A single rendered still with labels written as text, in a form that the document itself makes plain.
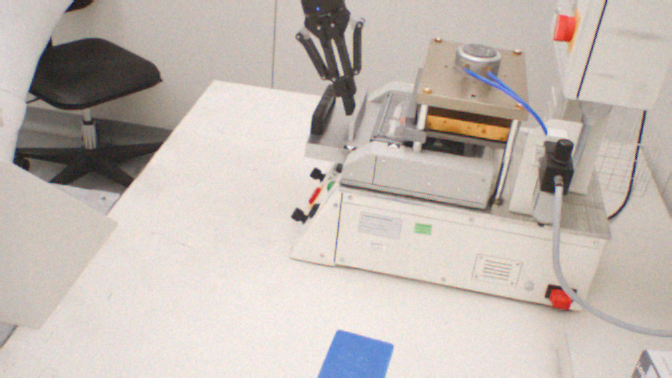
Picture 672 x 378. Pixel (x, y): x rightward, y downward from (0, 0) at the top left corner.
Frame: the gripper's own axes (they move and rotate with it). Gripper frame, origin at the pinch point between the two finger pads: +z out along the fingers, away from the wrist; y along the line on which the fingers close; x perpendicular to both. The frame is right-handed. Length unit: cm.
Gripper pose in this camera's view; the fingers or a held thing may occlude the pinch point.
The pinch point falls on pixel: (347, 95)
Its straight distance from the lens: 134.4
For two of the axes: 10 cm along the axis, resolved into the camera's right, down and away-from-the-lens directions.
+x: -2.1, 5.1, -8.4
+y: -9.5, 1.1, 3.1
